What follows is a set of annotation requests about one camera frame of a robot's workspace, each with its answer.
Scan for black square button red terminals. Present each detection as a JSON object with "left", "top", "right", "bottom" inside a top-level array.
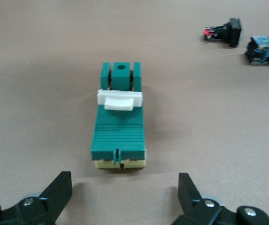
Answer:
[{"left": 201, "top": 17, "right": 243, "bottom": 49}]

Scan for green load switch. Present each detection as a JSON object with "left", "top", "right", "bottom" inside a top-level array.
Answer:
[{"left": 90, "top": 61, "right": 148, "bottom": 171}]

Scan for green push button blue body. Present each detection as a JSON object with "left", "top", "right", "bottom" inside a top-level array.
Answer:
[{"left": 244, "top": 35, "right": 269, "bottom": 66}]

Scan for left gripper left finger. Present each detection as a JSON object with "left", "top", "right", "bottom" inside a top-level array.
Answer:
[{"left": 0, "top": 171, "right": 73, "bottom": 225}]

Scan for brown paper table cover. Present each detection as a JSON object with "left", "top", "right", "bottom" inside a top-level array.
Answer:
[{"left": 0, "top": 0, "right": 269, "bottom": 225}]

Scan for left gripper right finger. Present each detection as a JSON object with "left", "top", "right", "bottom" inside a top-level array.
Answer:
[{"left": 172, "top": 172, "right": 269, "bottom": 225}]

